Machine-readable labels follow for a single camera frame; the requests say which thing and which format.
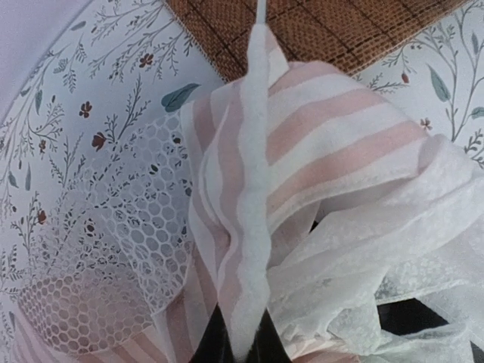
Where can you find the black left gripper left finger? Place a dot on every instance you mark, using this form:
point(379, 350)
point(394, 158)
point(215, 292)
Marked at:
point(215, 345)

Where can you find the pink striped pet tent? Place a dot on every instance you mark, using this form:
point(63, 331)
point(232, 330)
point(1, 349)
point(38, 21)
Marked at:
point(292, 192)

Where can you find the white tent pole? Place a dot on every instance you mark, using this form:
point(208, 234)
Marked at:
point(261, 11)

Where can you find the brown woven mat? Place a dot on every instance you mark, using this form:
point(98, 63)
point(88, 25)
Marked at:
point(350, 35)

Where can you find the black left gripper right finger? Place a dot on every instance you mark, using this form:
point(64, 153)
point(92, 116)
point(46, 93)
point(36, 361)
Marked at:
point(267, 346)

